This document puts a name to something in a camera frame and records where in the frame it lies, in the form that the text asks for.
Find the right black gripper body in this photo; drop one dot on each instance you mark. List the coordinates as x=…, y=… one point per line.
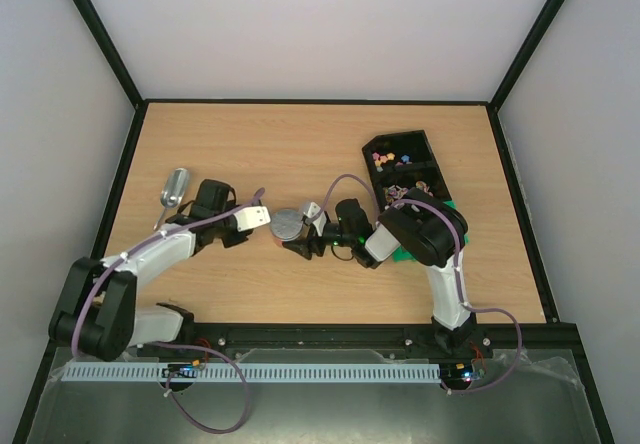
x=310, y=237

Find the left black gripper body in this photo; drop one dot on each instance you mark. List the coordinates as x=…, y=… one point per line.
x=237, y=240

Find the clear plastic jar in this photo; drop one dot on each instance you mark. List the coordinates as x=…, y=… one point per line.
x=279, y=241

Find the round metal lid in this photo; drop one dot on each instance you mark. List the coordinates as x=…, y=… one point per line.
x=286, y=224

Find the metal scoop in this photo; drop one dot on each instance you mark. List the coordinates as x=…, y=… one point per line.
x=173, y=192

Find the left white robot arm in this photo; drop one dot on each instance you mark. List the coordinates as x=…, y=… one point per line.
x=96, y=313

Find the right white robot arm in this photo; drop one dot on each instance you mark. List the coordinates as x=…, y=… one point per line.
x=373, y=244

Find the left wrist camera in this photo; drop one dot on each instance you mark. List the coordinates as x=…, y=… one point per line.
x=251, y=217

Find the light blue slotted duct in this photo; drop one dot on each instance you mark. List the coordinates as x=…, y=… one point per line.
x=253, y=373

